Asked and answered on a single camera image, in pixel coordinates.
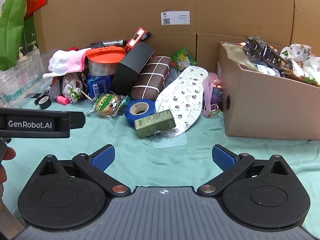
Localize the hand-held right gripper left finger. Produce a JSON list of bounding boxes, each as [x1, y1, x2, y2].
[[32, 144, 132, 198]]

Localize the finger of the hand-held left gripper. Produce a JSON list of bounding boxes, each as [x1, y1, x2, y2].
[[69, 112, 86, 130]]

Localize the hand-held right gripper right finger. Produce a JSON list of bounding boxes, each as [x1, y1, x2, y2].
[[196, 144, 288, 198]]

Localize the green biscuit packet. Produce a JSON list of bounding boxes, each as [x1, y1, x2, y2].
[[86, 93, 131, 119]]

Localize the blue tape roll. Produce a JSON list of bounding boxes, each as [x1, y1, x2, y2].
[[124, 99, 157, 128]]

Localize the olive green box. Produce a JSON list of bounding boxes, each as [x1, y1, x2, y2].
[[134, 109, 176, 139]]

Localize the tan cardboard box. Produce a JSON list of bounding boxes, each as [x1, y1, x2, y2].
[[217, 41, 320, 141]]

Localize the person's left hand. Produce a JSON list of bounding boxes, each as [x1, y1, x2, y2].
[[0, 147, 17, 205]]

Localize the black tape roll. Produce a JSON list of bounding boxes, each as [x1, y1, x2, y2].
[[38, 96, 52, 110]]

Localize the clear plastic triangle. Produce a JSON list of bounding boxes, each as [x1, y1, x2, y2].
[[48, 82, 62, 99]]

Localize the blue box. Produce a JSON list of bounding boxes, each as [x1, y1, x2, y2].
[[87, 74, 112, 98]]

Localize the clear plastic container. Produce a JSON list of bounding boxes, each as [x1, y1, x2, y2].
[[0, 49, 62, 108]]

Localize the green table cloth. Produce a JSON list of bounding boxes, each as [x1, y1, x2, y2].
[[0, 100, 320, 240]]

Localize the clear plastic card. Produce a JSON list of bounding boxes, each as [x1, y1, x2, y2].
[[152, 132, 188, 149]]

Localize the white and pink glove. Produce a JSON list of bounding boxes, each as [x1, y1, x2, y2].
[[42, 49, 88, 79]]

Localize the orange rubber glove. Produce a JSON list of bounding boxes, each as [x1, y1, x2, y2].
[[85, 45, 126, 77]]

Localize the white floral insole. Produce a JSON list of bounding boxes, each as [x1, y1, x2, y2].
[[155, 66, 208, 137]]

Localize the black box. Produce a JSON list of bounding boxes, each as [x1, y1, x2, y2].
[[110, 41, 156, 97]]

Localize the black marker with green label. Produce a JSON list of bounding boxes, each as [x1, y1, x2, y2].
[[90, 39, 126, 50]]

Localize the brown football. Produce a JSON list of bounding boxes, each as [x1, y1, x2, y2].
[[131, 56, 173, 101]]

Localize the red card box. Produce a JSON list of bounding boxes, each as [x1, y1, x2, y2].
[[126, 27, 152, 51]]

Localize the green fabric bag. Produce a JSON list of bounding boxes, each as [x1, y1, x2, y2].
[[0, 0, 28, 71]]

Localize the green snack packet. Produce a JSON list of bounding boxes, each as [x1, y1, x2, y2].
[[171, 47, 197, 72]]

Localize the grey hair claw clip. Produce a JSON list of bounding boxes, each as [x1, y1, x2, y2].
[[243, 35, 292, 68]]

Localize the large brown cardboard box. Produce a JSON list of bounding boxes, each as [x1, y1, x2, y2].
[[34, 0, 320, 67]]

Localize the white patterned cloth pouch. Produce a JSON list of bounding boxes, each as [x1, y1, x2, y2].
[[279, 43, 313, 64]]

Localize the beige drawstring pouch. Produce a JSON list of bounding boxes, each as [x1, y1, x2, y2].
[[62, 73, 85, 103]]

